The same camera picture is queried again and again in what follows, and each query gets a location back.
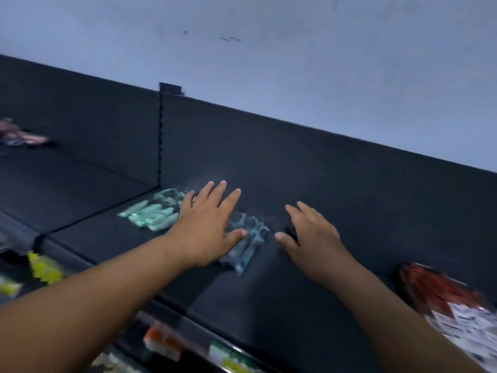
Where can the person's right hand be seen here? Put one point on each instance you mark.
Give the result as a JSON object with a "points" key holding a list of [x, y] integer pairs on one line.
{"points": [[318, 248]]}

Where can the person's left hand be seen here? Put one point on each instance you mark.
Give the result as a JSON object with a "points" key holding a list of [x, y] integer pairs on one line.
{"points": [[200, 233]]}

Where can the person's right middle finger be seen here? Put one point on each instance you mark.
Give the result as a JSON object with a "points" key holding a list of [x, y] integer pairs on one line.
{"points": [[308, 210]]}

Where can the person's left middle finger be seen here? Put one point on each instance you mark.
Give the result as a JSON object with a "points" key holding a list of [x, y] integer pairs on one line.
{"points": [[218, 194]]}

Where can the person's left thumb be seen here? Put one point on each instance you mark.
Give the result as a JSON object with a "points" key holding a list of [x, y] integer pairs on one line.
{"points": [[236, 238]]}

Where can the person's right thumb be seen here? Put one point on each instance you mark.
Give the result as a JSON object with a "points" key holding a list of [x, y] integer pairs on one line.
{"points": [[285, 242]]}

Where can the person's left little finger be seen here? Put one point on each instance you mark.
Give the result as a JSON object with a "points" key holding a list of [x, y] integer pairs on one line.
{"points": [[187, 203]]}

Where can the person's right forearm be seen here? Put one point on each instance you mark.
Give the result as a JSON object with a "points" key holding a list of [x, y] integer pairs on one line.
{"points": [[392, 326]]}

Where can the person's left forearm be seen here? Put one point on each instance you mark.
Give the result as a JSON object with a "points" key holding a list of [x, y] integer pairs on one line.
{"points": [[89, 299]]}

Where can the blue item packet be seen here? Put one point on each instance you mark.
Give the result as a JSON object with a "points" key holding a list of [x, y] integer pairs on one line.
{"points": [[250, 233]]}

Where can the mint green item packet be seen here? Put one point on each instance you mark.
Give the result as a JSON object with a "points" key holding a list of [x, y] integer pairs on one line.
{"points": [[149, 213]]}

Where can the black metal shelf unit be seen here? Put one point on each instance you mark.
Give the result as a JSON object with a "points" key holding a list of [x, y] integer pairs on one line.
{"points": [[349, 198]]}

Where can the green shelf price label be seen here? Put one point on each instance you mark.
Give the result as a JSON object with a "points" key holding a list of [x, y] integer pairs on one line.
{"points": [[231, 361]]}

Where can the orange shelf price label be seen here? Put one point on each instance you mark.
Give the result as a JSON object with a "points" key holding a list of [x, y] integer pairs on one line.
{"points": [[163, 343]]}

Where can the yellow shelf price label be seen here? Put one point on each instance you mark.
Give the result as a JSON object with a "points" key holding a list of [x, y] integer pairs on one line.
{"points": [[44, 268]]}

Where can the red packet with white label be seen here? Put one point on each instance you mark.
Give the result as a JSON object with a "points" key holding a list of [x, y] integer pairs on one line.
{"points": [[446, 299]]}

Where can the pink item packet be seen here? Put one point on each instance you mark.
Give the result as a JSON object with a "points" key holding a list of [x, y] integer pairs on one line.
{"points": [[21, 135]]}

